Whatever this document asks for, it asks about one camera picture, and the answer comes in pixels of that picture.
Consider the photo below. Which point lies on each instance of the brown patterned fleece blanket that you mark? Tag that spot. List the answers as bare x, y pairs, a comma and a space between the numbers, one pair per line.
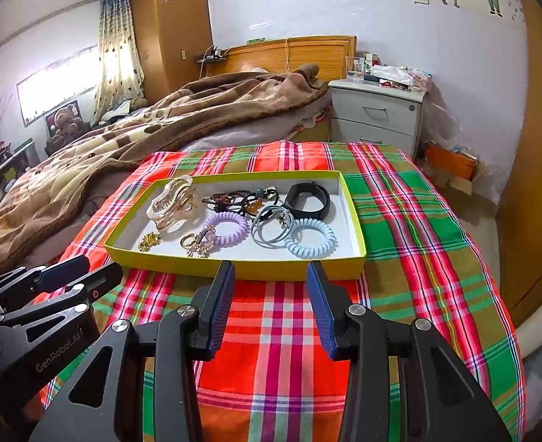
160, 124

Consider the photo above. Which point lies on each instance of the white paper roll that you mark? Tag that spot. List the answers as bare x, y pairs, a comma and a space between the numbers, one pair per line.
538, 327

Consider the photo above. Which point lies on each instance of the grey two-drawer nightstand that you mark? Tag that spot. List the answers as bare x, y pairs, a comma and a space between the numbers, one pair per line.
376, 115

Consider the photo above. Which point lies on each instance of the dark shelf with bottles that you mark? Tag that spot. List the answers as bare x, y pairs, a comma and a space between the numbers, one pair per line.
3, 170

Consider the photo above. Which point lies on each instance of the clear plastic cup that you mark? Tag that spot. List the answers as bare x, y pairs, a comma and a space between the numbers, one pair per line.
356, 70

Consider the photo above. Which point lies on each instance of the pink box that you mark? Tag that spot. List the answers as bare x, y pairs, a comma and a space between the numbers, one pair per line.
422, 80

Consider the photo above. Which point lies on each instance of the gold ornate hair clip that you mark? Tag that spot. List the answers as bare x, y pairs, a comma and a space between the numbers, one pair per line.
192, 241

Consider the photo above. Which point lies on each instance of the white tissue pack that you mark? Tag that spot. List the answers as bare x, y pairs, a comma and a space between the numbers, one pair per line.
393, 73

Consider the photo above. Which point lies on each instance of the bright window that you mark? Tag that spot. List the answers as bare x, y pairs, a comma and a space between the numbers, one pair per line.
54, 87

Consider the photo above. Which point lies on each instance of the wall shelf with chargers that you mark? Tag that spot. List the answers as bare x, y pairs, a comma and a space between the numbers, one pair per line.
213, 55

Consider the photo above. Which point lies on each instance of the pearly beige hair claw clip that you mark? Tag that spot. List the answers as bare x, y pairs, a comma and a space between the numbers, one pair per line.
178, 214

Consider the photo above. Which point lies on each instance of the wooden wardrobe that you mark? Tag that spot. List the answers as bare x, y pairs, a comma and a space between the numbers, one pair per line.
174, 32

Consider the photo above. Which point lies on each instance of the orange box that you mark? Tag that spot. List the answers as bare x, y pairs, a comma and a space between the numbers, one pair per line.
450, 161

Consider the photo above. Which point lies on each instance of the dotted cream curtain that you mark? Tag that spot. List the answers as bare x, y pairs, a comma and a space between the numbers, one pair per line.
114, 55

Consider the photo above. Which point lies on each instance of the red green plaid cloth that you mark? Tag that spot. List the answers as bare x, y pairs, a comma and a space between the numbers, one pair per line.
390, 239

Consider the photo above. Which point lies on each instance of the wooden bed headboard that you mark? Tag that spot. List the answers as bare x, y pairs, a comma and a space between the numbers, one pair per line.
261, 55

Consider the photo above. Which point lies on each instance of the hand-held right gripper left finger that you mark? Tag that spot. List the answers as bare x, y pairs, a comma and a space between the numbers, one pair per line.
220, 304

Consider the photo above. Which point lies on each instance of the brown teddy bear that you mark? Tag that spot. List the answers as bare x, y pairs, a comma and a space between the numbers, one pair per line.
66, 122

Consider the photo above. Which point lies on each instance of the wooden door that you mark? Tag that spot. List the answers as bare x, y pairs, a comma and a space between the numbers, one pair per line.
538, 170

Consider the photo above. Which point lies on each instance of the clear plastic bag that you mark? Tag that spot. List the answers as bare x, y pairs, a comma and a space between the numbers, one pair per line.
443, 122

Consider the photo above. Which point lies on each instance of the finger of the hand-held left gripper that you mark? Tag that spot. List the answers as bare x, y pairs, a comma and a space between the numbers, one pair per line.
63, 269
91, 285

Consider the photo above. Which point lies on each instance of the black wrist band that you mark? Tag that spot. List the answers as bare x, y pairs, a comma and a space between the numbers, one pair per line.
319, 205

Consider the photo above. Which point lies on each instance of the pale bed sheet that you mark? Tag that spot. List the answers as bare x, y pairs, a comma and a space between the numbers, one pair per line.
252, 133

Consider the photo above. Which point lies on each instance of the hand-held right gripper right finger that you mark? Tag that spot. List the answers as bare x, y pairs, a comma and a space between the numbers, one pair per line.
321, 313

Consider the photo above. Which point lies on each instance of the yellow-green shallow cardboard box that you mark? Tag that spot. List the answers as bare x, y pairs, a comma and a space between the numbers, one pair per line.
349, 239

